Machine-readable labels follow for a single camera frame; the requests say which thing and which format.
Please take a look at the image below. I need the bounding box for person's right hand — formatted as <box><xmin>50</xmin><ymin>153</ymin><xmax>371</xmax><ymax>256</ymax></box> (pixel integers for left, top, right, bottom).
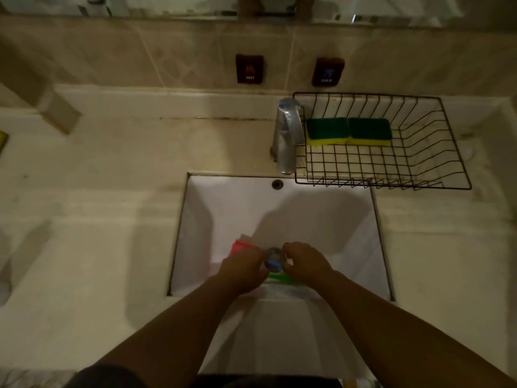
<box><xmin>281</xmin><ymin>241</ymin><xmax>335</xmax><ymax>290</ymax></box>

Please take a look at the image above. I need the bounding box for person's left hand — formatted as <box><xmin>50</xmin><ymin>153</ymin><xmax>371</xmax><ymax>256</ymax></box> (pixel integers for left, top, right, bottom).
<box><xmin>217</xmin><ymin>247</ymin><xmax>270</xmax><ymax>296</ymax></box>

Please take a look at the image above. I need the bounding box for small clear round container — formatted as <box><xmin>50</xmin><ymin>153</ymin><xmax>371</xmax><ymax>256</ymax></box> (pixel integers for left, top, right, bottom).
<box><xmin>264</xmin><ymin>247</ymin><xmax>288</xmax><ymax>271</ymax></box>

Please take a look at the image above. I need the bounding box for person's left forearm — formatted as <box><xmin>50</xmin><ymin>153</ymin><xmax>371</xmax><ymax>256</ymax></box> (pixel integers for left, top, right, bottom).
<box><xmin>95</xmin><ymin>274</ymin><xmax>244</xmax><ymax>388</ymax></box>

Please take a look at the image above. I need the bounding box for person's right forearm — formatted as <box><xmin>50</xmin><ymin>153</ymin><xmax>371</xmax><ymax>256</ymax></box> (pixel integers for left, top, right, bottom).
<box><xmin>312</xmin><ymin>271</ymin><xmax>517</xmax><ymax>388</ymax></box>

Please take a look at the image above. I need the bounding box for green plastic item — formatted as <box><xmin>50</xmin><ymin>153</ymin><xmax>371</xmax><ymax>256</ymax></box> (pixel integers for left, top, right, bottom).
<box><xmin>267</xmin><ymin>271</ymin><xmax>303</xmax><ymax>286</ymax></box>

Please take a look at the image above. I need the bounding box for red plastic container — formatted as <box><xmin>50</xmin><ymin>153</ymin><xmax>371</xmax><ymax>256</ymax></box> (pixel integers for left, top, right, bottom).
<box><xmin>230</xmin><ymin>233</ymin><xmax>262</xmax><ymax>258</ymax></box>

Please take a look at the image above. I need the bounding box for white rectangular sink basin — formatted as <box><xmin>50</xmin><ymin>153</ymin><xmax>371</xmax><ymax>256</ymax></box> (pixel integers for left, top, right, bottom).
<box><xmin>167</xmin><ymin>172</ymin><xmax>394</xmax><ymax>379</ymax></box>

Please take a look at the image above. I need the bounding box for chrome faucet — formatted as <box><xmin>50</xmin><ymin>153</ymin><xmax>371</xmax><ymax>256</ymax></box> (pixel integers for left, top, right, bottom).
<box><xmin>270</xmin><ymin>98</ymin><xmax>306</xmax><ymax>175</ymax></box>

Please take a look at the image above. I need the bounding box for person's dark shirt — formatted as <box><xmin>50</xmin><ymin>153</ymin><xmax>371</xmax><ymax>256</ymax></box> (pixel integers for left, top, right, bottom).
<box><xmin>65</xmin><ymin>363</ymin><xmax>344</xmax><ymax>388</ymax></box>

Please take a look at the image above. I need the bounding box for green and yellow sponge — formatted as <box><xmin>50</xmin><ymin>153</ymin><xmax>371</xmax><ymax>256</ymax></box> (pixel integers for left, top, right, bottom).
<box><xmin>347</xmin><ymin>117</ymin><xmax>393</xmax><ymax>147</ymax></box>
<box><xmin>305</xmin><ymin>117</ymin><xmax>350</xmax><ymax>147</ymax></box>

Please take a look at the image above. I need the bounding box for black wire basket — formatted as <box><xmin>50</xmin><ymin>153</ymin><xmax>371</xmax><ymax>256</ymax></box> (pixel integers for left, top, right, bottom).
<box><xmin>292</xmin><ymin>91</ymin><xmax>472</xmax><ymax>190</ymax></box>

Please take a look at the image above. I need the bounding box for dark wall sign blue symbol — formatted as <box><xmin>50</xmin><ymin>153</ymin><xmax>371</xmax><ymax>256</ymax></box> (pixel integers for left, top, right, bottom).
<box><xmin>311</xmin><ymin>57</ymin><xmax>345</xmax><ymax>87</ymax></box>

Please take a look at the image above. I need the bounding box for dark wall sign red symbol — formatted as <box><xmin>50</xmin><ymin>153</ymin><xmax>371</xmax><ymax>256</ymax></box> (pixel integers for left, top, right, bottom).
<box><xmin>235</xmin><ymin>54</ymin><xmax>266</xmax><ymax>84</ymax></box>

